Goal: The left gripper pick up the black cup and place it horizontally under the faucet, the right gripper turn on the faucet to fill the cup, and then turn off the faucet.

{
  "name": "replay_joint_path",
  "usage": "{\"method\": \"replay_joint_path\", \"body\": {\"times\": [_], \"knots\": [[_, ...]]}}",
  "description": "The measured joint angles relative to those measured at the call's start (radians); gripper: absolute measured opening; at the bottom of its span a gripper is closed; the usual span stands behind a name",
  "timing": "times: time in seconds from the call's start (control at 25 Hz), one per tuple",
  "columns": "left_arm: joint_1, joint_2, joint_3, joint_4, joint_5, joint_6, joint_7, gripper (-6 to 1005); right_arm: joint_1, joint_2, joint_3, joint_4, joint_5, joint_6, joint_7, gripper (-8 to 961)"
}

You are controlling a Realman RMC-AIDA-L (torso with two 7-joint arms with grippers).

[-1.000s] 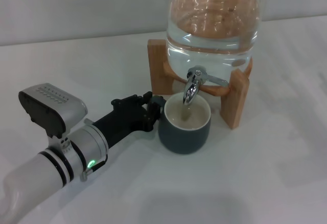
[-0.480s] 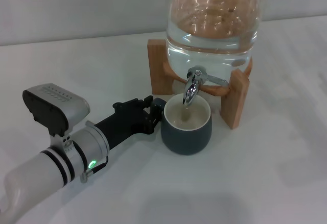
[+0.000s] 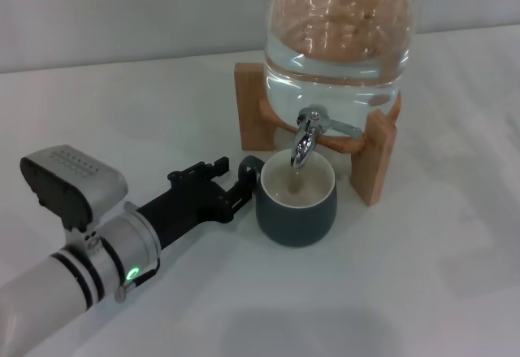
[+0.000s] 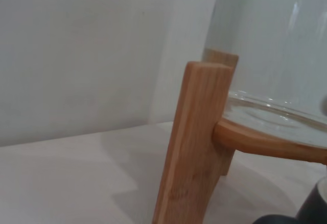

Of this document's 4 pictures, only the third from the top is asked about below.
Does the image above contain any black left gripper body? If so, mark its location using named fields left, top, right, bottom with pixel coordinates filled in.
left=136, top=180, right=231, bottom=249

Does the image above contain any black ceramic cup white inside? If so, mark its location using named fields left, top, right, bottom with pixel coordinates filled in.
left=238, top=147, right=339, bottom=249

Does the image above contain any chrome faucet with lever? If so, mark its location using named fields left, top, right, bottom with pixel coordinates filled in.
left=289, top=104, right=363, bottom=169

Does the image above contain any wooden dispenser stand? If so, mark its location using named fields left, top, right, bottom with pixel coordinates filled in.
left=234, top=62, right=403, bottom=208

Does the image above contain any clear glass water dispenser jar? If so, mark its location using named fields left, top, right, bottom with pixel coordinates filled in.
left=262, top=0, right=420, bottom=139

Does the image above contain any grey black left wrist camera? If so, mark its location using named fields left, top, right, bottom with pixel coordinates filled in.
left=19, top=143, right=130, bottom=233

